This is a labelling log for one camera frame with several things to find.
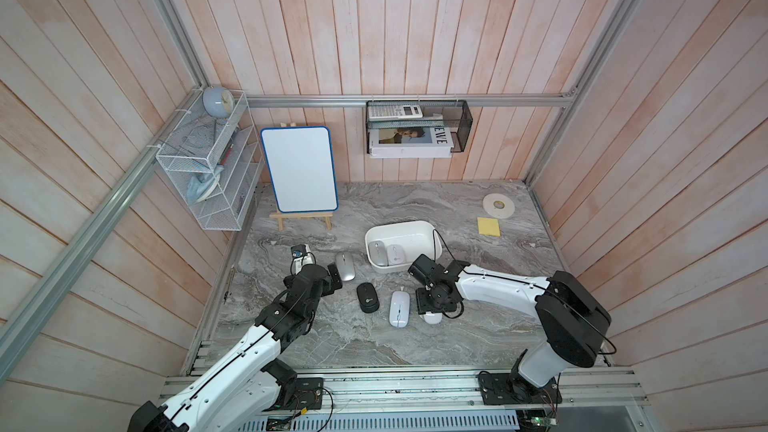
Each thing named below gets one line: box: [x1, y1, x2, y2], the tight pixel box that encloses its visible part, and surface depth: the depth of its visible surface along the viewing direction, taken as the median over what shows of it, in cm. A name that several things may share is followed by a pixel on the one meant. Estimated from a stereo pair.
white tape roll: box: [482, 193, 515, 219], surface depth 114 cm
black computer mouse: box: [356, 282, 380, 314], surface depth 89 cm
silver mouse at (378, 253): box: [368, 240, 388, 267], surface depth 100 cm
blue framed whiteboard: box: [260, 126, 339, 213], surface depth 94 cm
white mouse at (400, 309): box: [389, 290, 411, 329], surface depth 87 cm
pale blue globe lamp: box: [202, 86, 235, 119], surface depth 82 cm
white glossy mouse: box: [424, 311, 443, 324], surface depth 85 cm
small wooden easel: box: [269, 208, 339, 231], surface depth 103 cm
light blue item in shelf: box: [186, 165, 224, 205], surface depth 83 cm
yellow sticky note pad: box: [477, 217, 501, 237], surface depth 110 cm
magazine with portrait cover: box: [368, 126, 454, 159], surface depth 95 cm
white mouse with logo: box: [386, 244, 406, 265], surface depth 99 cm
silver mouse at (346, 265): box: [335, 251, 356, 282], surface depth 97 cm
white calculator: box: [368, 105, 423, 121], surface depth 92 cm
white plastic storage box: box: [365, 221, 443, 273], surface depth 102 cm
